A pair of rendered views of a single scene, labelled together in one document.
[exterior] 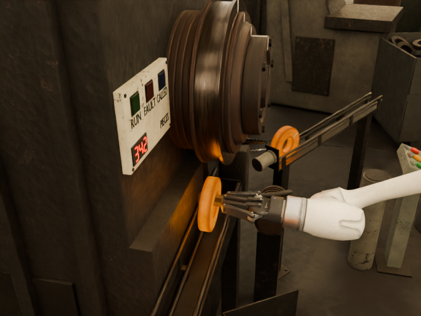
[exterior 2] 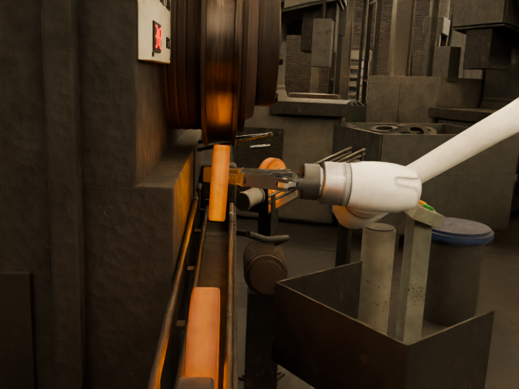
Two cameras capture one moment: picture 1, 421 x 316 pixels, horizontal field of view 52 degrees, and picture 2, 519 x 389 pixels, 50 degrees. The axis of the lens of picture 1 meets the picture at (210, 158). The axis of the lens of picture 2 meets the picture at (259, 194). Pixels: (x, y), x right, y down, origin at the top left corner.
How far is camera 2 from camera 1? 0.54 m
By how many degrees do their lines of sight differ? 23
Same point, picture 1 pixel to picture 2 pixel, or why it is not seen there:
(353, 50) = (306, 140)
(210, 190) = (225, 152)
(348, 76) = not seen: hidden behind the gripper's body
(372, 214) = (380, 277)
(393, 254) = (408, 336)
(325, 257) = not seen: hidden behind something
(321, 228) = (374, 190)
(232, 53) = not seen: outside the picture
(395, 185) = (440, 153)
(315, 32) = (259, 120)
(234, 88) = (252, 16)
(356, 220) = (413, 177)
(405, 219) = (417, 282)
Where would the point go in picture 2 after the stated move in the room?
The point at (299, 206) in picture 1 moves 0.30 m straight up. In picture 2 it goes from (342, 167) to (353, 11)
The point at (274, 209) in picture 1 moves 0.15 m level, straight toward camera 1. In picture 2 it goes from (310, 174) to (328, 188)
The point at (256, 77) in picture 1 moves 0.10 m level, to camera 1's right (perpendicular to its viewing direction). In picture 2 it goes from (276, 9) to (320, 12)
